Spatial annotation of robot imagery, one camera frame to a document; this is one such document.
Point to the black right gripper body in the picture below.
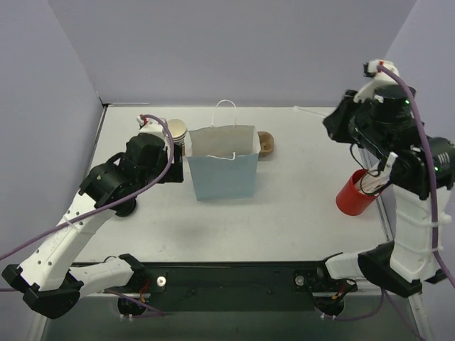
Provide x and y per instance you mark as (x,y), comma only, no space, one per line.
(336,121)

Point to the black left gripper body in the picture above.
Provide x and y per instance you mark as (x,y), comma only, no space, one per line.
(174,165)

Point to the stack of brown paper cups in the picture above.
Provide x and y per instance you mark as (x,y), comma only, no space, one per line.
(178,131)

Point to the light blue paper bag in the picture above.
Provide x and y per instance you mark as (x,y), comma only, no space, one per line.
(223,159)

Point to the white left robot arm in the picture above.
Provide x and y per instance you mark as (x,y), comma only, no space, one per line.
(50,283)

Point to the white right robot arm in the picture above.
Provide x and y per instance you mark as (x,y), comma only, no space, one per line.
(413,257)

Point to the red straw holder cup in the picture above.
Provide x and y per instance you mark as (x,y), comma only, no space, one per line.
(350,200)

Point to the remaining brown pulp carrier stack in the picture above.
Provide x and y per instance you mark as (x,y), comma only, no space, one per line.
(266,141)

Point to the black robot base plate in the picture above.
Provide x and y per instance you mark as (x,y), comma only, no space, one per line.
(237,287)

